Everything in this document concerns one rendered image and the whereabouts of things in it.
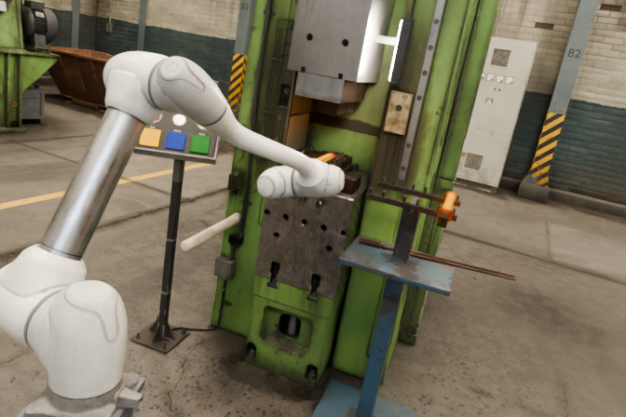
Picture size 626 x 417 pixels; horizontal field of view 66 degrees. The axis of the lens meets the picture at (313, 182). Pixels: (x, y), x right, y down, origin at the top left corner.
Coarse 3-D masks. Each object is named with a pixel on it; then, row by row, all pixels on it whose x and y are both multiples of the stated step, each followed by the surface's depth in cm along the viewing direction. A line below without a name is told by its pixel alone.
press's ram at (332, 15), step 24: (312, 0) 189; (336, 0) 186; (360, 0) 183; (384, 0) 200; (312, 24) 190; (336, 24) 187; (360, 24) 185; (384, 24) 211; (312, 48) 192; (336, 48) 189; (360, 48) 186; (384, 48) 224; (312, 72) 194; (336, 72) 191; (360, 72) 190
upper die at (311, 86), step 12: (300, 72) 196; (300, 84) 197; (312, 84) 195; (324, 84) 193; (336, 84) 192; (348, 84) 198; (360, 84) 217; (312, 96) 196; (324, 96) 194; (336, 96) 193; (348, 96) 203; (360, 96) 222
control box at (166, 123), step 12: (156, 120) 198; (168, 120) 199; (192, 120) 201; (180, 132) 199; (192, 132) 200; (204, 132) 201; (216, 144) 200; (168, 156) 201; (180, 156) 199; (192, 156) 198; (204, 156) 198; (216, 156) 204
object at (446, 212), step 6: (450, 192) 181; (450, 198) 171; (444, 204) 162; (450, 204) 164; (438, 210) 154; (444, 210) 153; (450, 210) 153; (438, 216) 154; (444, 216) 147; (450, 216) 153; (438, 222) 147; (444, 222) 148
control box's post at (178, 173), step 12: (180, 168) 212; (180, 180) 214; (180, 192) 216; (180, 204) 219; (168, 228) 219; (168, 252) 222; (168, 264) 223; (168, 276) 225; (168, 288) 226; (168, 300) 229; (168, 312) 232
